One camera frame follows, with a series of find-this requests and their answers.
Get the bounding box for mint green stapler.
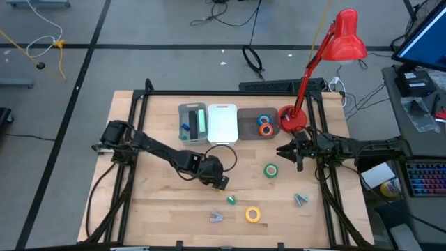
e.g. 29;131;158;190
197;109;207;135

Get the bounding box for yellow round container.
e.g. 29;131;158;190
380;179;402;199

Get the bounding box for grey metal furniture base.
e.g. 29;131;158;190
6;0;70;8
0;78;35;89

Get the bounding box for backlit rainbow keyboard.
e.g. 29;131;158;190
406;162;446;199

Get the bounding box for computer monitor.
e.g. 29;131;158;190
392;0;446;73

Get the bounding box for black power strip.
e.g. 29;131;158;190
238;78;327;94

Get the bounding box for brown translucent plastic bin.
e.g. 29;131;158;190
236;107;282;141

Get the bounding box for white paper sheet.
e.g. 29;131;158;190
360;162;397;190

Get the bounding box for black cables beside table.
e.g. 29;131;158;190
344;83;391;121

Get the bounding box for black aluminium table frame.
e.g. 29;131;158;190
77;78;376;251

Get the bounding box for yellow floor cable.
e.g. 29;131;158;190
0;29;67;81

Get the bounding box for coiled black floor cable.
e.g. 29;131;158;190
242;45;266;81

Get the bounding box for black left arm cable loom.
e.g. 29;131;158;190
84;160;118;241

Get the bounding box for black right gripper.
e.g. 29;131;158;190
277;130;318;172

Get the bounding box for grey side desk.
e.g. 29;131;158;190
381;64;446;158

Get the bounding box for black mini computer box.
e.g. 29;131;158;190
394;70;437;98

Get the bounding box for white plastic bin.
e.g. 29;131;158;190
207;103;240;147

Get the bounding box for orange tape roll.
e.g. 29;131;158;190
259;123;275;137

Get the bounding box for white charger plug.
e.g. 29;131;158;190
327;76;348;107

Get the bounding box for grey plastic bin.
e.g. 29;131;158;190
178;102;209;146

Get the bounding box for loose black floor cables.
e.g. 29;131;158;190
190;0;263;48

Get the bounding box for white floor cable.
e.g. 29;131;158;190
26;0;63;59

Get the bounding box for green tape roll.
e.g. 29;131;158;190
263;162;279;179

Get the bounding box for clear plastic bag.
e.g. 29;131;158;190
400;96;440;133

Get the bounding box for black left camera cable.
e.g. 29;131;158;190
203;144;238;174

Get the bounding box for yellow tape roll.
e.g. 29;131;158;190
245;206;262;224

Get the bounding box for red desk lamp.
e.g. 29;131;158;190
277;8;369;134

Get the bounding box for yellow hanging cable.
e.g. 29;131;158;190
309;0;332;60

